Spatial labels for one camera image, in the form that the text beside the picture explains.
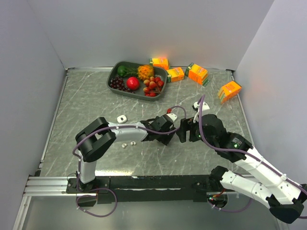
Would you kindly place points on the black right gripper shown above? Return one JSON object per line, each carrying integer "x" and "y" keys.
{"x": 189, "y": 124}

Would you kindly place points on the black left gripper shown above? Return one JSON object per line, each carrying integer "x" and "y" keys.
{"x": 166, "y": 139}

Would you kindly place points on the white square charging case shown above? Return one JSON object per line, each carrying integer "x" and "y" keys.
{"x": 122, "y": 119}

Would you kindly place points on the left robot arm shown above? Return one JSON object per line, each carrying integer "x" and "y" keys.
{"x": 94, "y": 141}

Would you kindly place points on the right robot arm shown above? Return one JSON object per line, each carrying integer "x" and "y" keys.
{"x": 282, "y": 196}

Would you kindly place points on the dark grey fruit tray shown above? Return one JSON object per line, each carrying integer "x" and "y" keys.
{"x": 139, "y": 81}

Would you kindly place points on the orange striped sponge box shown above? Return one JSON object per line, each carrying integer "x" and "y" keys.
{"x": 228, "y": 91}

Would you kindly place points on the orange box middle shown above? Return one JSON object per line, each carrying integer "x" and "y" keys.
{"x": 175, "y": 74}

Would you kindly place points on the red pomegranate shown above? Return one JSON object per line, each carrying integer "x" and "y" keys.
{"x": 133, "y": 83}

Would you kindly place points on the orange sponge box near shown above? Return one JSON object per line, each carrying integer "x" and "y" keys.
{"x": 197, "y": 73}

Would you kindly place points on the orange pineapple toy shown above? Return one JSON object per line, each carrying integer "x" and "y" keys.
{"x": 144, "y": 72}

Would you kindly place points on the dark purple grapes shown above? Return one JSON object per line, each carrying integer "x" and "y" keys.
{"x": 119, "y": 84}

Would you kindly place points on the orange box back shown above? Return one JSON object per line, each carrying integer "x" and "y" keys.
{"x": 160, "y": 62}

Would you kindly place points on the green pepper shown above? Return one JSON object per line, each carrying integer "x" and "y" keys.
{"x": 122, "y": 71}

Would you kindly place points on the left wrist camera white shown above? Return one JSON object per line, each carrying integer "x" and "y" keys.
{"x": 171, "y": 115}

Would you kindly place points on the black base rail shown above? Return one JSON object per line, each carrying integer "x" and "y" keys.
{"x": 107, "y": 189}

